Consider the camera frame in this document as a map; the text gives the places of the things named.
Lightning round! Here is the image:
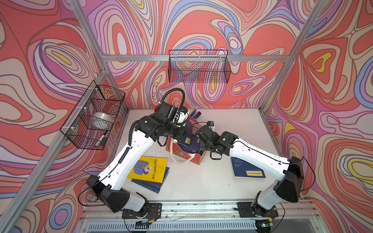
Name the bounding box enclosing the purple book yellow label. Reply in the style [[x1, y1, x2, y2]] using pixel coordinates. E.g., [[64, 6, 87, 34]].
[[177, 121, 200, 153]]

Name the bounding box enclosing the blue book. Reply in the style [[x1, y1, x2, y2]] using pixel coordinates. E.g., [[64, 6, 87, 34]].
[[231, 157, 266, 179], [132, 167, 170, 194]]

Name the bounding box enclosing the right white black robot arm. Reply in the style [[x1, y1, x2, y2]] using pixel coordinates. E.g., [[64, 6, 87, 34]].
[[196, 125, 304, 211]]

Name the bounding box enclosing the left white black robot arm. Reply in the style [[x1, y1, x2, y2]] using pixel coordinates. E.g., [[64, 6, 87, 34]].
[[86, 88, 189, 215]]

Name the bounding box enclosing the yellow cover book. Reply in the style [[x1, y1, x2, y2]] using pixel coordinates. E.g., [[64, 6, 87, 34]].
[[127, 156, 168, 183]]

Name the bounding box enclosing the blue book under yellow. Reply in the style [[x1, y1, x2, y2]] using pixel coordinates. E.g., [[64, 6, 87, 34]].
[[132, 167, 170, 194]]

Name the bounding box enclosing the silver tape roll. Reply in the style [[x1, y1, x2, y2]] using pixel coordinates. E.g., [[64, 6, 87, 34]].
[[88, 112, 114, 131]]

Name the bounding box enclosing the white marker in basket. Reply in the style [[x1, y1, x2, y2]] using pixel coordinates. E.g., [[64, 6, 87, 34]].
[[95, 132, 108, 147]]

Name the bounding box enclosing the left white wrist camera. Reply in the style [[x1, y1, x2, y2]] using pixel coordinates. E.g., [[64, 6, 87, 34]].
[[175, 107, 189, 126]]

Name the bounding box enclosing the back black wire basket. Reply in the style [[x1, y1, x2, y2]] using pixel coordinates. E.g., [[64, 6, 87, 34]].
[[168, 49, 231, 83]]

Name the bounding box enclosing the black wire basket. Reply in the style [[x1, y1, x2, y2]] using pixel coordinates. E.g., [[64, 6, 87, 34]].
[[168, 49, 231, 83], [60, 81, 125, 150]]

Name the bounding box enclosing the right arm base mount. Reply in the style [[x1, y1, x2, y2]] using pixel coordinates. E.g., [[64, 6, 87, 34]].
[[234, 191, 279, 219]]

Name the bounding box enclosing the left black wire basket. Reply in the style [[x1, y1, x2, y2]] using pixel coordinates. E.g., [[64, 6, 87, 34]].
[[60, 81, 125, 150]]

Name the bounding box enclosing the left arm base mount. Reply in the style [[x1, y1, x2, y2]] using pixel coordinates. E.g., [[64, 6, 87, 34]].
[[122, 192, 162, 221]]

